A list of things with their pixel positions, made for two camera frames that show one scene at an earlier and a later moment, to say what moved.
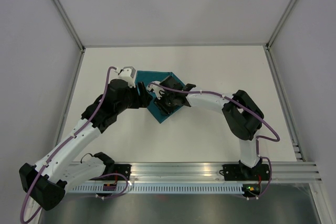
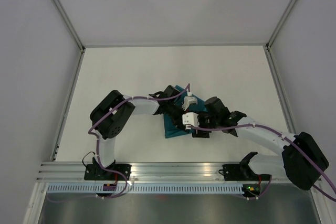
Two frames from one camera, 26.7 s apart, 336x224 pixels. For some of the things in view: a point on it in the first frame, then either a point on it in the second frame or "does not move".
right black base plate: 240,172 does not move
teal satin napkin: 147,76 -> 192,103
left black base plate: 124,169 does not move
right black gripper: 161,104 -> 200,134
